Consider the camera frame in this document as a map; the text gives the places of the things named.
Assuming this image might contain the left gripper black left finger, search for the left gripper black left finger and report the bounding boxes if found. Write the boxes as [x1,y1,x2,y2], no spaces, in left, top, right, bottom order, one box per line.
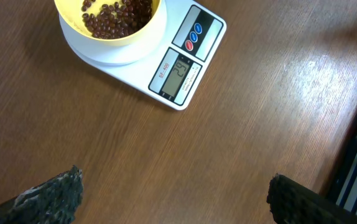
[0,166,83,223]

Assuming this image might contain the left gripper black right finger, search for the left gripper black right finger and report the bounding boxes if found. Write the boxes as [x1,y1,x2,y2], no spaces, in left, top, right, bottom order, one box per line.
[266,174,357,224]

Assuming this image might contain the white digital kitchen scale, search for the white digital kitchen scale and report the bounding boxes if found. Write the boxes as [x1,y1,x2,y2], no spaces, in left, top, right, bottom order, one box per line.
[59,1,226,110]

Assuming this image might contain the red beans in bowl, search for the red beans in bowl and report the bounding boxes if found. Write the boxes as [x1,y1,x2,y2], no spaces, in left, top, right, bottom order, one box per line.
[81,0,152,39]

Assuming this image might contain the pale yellow plastic bowl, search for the pale yellow plastic bowl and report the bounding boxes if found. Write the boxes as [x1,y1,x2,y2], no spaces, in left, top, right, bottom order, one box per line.
[54,0,167,46]

